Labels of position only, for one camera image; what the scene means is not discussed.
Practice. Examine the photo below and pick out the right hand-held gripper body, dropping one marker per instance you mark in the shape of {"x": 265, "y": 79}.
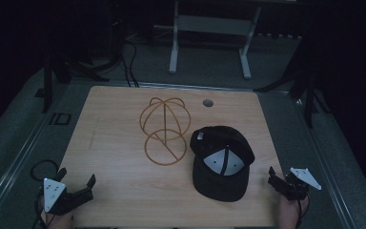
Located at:
{"x": 298, "y": 186}

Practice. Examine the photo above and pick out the black baseball cap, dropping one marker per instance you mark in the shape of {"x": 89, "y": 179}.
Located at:
{"x": 221, "y": 163}

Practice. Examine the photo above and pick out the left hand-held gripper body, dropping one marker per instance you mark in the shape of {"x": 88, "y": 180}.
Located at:
{"x": 71, "y": 200}

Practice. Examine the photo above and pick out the black tripod stand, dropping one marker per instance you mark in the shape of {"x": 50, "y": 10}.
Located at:
{"x": 305, "y": 82}
{"x": 57, "y": 74}

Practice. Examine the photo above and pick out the person's right hand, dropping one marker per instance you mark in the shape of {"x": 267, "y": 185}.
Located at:
{"x": 289, "y": 214}

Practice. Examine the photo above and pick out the person's left hand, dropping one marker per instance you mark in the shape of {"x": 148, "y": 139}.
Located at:
{"x": 58, "y": 221}

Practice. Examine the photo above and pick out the white metal stand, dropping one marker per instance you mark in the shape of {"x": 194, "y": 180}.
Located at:
{"x": 209, "y": 25}

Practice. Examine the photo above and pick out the round grey table grommet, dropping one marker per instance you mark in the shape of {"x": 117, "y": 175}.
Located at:
{"x": 207, "y": 102}

